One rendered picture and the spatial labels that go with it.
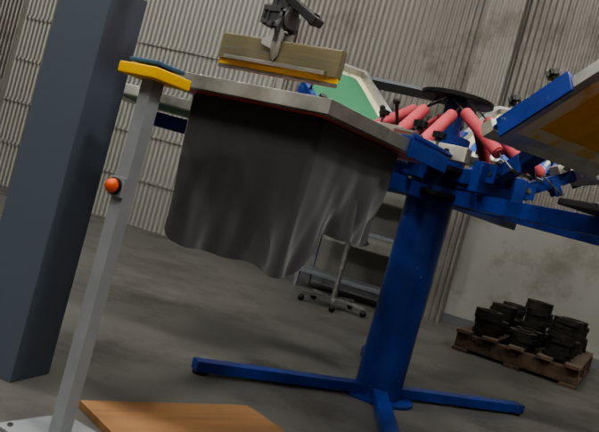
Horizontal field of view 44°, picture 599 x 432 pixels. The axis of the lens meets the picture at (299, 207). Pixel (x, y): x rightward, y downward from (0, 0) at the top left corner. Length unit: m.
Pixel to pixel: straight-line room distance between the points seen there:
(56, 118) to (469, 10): 5.16
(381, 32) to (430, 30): 0.45
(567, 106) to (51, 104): 1.56
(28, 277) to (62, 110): 0.50
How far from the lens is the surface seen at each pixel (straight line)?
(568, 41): 6.86
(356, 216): 2.19
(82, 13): 2.32
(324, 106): 1.80
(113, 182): 1.86
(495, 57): 6.62
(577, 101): 2.46
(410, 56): 6.93
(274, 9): 2.12
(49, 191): 2.28
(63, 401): 2.00
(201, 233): 2.08
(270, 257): 1.93
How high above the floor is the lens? 0.75
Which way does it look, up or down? 1 degrees down
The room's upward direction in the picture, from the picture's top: 15 degrees clockwise
